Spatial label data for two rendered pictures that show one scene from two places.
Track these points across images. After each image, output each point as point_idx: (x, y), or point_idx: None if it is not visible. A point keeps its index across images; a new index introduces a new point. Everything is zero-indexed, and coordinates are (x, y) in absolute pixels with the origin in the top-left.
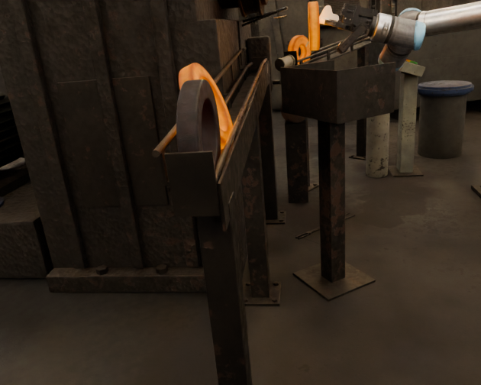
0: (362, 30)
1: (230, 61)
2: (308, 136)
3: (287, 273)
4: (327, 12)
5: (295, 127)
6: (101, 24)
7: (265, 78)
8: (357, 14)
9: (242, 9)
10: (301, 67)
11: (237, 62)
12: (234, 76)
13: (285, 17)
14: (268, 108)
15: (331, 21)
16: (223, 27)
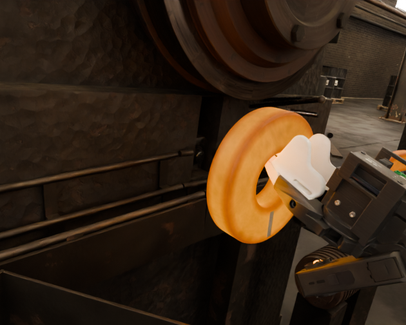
0: (388, 274)
1: (31, 180)
2: (364, 322)
3: None
4: (296, 157)
5: (312, 309)
6: None
7: (174, 228)
8: (382, 211)
9: (187, 78)
10: (68, 299)
11: (156, 172)
12: (110, 200)
13: (313, 117)
14: (232, 265)
15: (293, 188)
16: (9, 108)
